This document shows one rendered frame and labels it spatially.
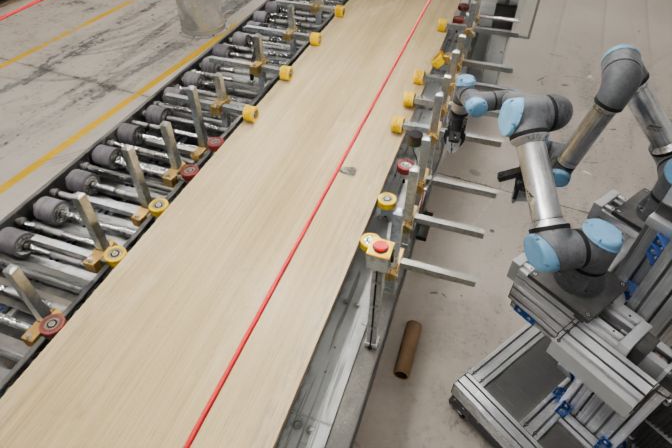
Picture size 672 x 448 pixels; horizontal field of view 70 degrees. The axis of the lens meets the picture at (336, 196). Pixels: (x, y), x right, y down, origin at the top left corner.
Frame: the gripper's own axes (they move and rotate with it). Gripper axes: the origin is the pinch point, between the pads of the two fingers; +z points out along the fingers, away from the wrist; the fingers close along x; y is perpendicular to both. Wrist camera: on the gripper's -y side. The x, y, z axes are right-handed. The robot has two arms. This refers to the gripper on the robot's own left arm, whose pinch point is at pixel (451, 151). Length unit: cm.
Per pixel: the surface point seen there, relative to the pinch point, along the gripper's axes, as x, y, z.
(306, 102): 82, 29, 9
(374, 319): 9, -87, 12
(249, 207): 73, -55, 9
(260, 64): 118, 47, 1
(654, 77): -153, 320, 98
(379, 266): 8, -89, -19
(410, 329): 1, -34, 91
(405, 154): 27, 38, 36
